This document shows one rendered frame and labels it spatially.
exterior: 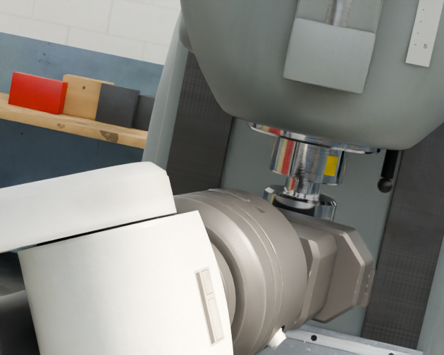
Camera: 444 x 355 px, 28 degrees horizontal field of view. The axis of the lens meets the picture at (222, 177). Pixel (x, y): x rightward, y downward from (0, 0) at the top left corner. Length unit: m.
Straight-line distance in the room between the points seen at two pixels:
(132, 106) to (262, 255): 3.96
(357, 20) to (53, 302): 0.20
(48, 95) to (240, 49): 3.93
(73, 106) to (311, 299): 4.00
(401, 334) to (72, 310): 0.67
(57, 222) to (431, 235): 0.66
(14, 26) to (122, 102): 0.98
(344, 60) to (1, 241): 0.19
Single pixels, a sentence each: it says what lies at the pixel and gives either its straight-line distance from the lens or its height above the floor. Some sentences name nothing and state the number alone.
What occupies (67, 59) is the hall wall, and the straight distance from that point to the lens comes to 4.97.
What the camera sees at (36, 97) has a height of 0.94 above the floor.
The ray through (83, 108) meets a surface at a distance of 4.44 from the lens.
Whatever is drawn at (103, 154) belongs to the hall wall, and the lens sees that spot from 4.93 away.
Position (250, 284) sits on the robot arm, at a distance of 0.39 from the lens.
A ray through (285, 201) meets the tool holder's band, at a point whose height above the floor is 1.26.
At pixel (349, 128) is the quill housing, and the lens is 0.48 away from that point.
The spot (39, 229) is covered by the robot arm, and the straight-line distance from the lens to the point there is 0.32.
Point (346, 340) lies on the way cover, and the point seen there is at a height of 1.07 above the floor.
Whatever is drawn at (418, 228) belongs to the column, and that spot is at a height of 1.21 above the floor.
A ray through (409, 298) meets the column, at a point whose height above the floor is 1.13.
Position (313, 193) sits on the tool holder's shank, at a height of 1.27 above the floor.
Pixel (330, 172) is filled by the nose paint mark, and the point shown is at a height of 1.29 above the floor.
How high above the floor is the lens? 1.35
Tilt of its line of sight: 8 degrees down
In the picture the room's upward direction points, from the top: 11 degrees clockwise
